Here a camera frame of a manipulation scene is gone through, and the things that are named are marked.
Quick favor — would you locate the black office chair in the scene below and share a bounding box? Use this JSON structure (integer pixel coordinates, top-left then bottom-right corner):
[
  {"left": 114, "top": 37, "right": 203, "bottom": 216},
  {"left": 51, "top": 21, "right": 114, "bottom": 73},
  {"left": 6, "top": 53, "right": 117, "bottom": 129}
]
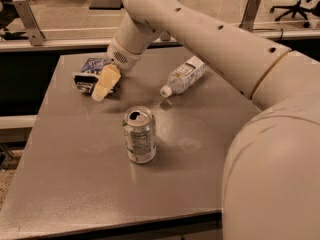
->
[
  {"left": 0, "top": 0, "right": 27, "bottom": 40},
  {"left": 269, "top": 0, "right": 320, "bottom": 29}
]

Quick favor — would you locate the silver green 7up can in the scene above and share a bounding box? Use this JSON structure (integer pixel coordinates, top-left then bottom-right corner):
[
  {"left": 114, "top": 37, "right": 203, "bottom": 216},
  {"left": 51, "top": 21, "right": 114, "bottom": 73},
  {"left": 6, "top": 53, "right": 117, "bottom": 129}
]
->
[{"left": 122, "top": 106, "right": 156, "bottom": 164}]

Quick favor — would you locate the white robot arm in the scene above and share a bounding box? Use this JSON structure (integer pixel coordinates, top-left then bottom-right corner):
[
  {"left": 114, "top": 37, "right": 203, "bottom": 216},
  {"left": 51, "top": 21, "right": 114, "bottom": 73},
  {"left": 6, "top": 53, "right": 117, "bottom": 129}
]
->
[{"left": 107, "top": 0, "right": 320, "bottom": 240}]

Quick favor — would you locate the black office chair left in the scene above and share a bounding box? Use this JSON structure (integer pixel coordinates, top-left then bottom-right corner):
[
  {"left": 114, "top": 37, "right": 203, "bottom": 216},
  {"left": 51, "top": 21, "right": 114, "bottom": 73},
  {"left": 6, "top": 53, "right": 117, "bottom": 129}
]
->
[{"left": 0, "top": 0, "right": 27, "bottom": 40}]

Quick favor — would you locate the left metal glass bracket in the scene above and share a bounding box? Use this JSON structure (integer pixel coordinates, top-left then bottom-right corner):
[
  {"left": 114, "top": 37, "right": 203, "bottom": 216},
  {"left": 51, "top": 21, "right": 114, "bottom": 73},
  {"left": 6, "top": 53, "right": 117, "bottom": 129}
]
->
[{"left": 13, "top": 0, "right": 45, "bottom": 46}]

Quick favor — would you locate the blue chip bag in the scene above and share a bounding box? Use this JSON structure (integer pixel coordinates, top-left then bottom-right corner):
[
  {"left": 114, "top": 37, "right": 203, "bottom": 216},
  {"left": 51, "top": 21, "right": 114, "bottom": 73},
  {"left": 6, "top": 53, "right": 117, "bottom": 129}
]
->
[{"left": 74, "top": 58, "right": 109, "bottom": 94}]

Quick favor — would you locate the black office chair right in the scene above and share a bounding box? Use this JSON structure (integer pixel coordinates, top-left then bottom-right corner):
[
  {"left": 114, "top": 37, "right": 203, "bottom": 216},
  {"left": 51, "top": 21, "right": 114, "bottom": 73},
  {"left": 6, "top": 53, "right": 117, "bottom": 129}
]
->
[{"left": 269, "top": 0, "right": 320, "bottom": 29}]

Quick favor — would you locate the clear plastic water bottle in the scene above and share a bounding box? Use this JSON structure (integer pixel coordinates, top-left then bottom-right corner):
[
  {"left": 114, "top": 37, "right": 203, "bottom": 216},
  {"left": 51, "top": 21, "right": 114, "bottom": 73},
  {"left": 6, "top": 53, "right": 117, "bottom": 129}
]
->
[{"left": 160, "top": 56, "right": 207, "bottom": 98}]

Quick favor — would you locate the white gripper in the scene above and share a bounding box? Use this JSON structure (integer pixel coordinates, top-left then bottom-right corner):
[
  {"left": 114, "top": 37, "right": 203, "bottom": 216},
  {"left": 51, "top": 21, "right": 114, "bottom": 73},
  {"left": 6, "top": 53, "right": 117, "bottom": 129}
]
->
[{"left": 92, "top": 37, "right": 141, "bottom": 101}]

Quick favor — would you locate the right metal glass bracket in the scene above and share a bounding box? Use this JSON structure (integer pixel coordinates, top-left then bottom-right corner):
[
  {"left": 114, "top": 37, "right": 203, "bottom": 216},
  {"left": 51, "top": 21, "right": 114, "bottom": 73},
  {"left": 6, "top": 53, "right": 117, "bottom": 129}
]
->
[{"left": 239, "top": 0, "right": 261, "bottom": 32}]

